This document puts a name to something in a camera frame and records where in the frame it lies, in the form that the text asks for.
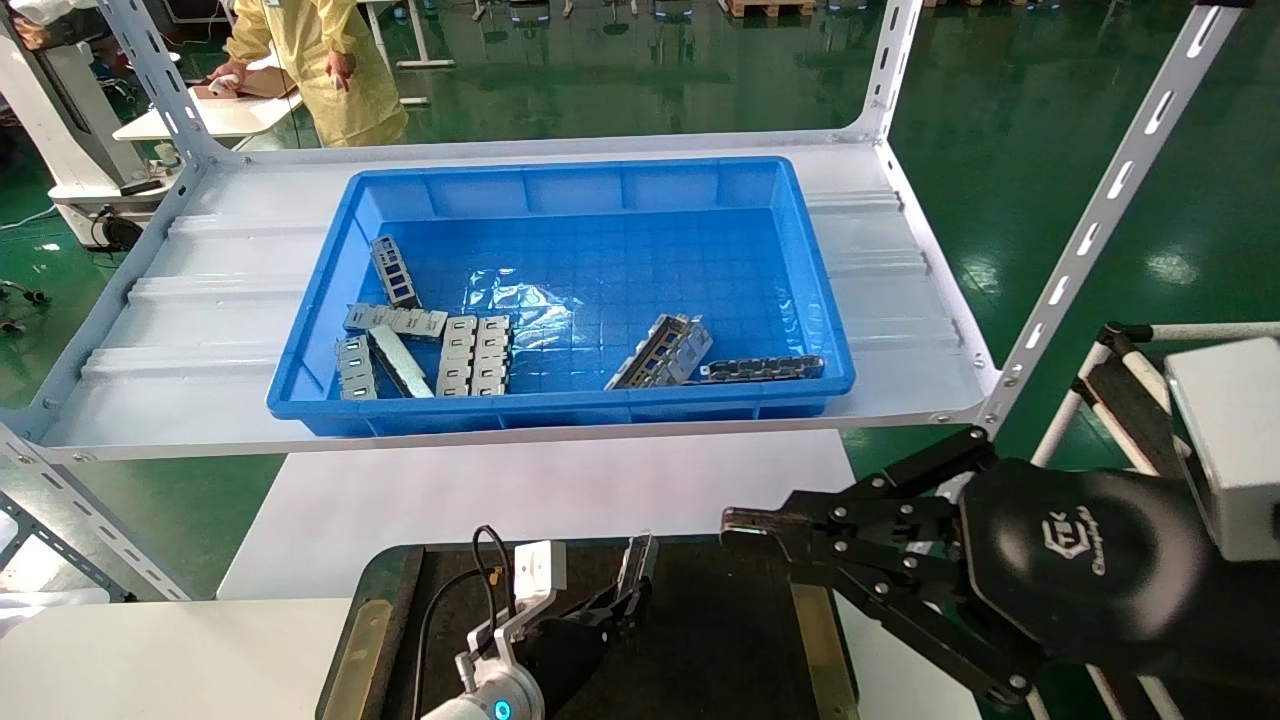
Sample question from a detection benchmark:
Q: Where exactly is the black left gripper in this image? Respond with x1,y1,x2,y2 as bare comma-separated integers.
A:
520,578,654,720

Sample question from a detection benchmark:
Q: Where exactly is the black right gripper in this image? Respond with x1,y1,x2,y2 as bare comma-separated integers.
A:
720,427,1280,711

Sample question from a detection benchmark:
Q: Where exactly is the black container with brass edges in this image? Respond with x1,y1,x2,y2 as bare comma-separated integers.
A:
315,535,861,720

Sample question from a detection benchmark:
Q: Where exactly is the long dark metal part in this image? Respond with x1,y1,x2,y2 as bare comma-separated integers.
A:
698,355,826,384

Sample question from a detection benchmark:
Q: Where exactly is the silver flat metal part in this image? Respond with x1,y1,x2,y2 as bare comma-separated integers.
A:
368,325,436,399

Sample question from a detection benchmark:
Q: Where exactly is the white slotted metal shelf rack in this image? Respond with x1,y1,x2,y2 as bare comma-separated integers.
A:
0,0,1256,601

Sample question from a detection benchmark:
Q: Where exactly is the clear plastic film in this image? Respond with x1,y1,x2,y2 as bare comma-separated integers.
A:
465,268,576,351

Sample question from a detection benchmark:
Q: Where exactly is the blue plastic bin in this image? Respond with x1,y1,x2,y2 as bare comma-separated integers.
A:
265,155,858,439

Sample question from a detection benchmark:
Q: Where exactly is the person in yellow coat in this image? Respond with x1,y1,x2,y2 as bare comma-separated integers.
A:
208,0,409,149

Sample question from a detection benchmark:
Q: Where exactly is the white desk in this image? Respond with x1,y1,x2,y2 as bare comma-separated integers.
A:
112,85,301,141

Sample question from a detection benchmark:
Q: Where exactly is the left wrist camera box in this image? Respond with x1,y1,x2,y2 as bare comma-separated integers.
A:
515,540,568,601

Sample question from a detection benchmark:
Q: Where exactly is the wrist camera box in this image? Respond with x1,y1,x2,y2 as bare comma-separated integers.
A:
515,540,568,601
1165,338,1280,561

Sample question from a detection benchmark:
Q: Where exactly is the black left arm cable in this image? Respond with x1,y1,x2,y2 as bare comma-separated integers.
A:
413,525,516,720

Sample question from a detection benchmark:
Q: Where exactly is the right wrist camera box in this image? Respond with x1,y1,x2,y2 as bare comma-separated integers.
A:
1165,338,1280,561

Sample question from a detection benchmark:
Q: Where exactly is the white table base frame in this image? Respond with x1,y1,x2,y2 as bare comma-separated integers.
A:
395,0,456,106

